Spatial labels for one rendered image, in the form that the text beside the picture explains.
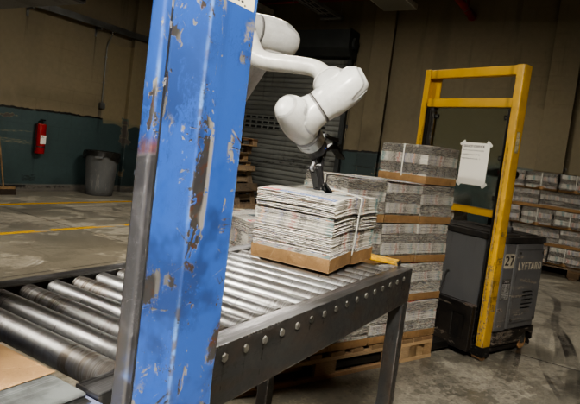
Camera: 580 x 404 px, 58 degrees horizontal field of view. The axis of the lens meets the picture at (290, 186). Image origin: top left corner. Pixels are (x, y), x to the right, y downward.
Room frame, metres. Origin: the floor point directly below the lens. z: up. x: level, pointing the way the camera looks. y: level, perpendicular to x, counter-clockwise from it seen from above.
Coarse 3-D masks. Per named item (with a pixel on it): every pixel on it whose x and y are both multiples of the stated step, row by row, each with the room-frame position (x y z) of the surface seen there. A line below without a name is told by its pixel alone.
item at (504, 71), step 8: (432, 72) 3.74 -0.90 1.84; (440, 72) 3.69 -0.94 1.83; (448, 72) 3.64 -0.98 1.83; (456, 72) 3.58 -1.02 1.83; (464, 72) 3.53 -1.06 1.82; (472, 72) 3.48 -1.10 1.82; (480, 72) 3.43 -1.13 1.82; (488, 72) 3.39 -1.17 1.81; (496, 72) 3.34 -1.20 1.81; (504, 72) 3.30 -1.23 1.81; (512, 72) 3.26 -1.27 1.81
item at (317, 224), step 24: (264, 192) 1.67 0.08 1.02; (288, 192) 1.64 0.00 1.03; (312, 192) 1.71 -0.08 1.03; (264, 216) 1.68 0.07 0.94; (288, 216) 1.64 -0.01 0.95; (312, 216) 1.60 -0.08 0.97; (336, 216) 1.56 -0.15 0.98; (264, 240) 1.68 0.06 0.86; (288, 240) 1.64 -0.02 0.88; (312, 240) 1.60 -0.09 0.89; (336, 240) 1.60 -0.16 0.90
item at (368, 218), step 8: (336, 192) 1.89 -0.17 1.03; (368, 200) 1.78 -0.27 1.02; (376, 200) 1.86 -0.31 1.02; (368, 208) 1.80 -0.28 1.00; (376, 208) 1.87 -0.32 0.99; (368, 216) 1.82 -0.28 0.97; (360, 224) 1.76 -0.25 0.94; (368, 224) 1.82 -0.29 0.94; (360, 232) 1.77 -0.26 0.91; (368, 232) 1.84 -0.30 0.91; (360, 240) 1.79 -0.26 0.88; (368, 240) 1.85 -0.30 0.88; (360, 248) 1.79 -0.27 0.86
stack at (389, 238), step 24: (240, 216) 2.43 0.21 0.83; (240, 240) 2.36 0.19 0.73; (384, 240) 2.85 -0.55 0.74; (408, 240) 2.97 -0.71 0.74; (384, 264) 2.87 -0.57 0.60; (408, 264) 2.98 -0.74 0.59; (360, 336) 2.80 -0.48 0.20; (312, 360) 2.60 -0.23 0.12; (336, 360) 2.70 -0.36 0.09; (288, 384) 2.51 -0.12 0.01
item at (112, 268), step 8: (232, 248) 1.79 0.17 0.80; (240, 248) 1.81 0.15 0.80; (248, 248) 1.83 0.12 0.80; (112, 264) 1.37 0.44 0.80; (120, 264) 1.38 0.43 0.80; (64, 272) 1.24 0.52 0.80; (72, 272) 1.25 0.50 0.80; (80, 272) 1.26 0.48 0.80; (88, 272) 1.27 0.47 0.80; (96, 272) 1.28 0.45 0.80; (112, 272) 1.32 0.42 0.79; (8, 280) 1.13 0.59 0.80; (16, 280) 1.14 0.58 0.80; (24, 280) 1.14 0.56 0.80; (32, 280) 1.15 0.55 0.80; (40, 280) 1.16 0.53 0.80; (48, 280) 1.17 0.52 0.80; (64, 280) 1.20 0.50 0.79; (72, 280) 1.22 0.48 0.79; (0, 288) 1.07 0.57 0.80; (8, 288) 1.08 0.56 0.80; (16, 288) 1.10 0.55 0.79
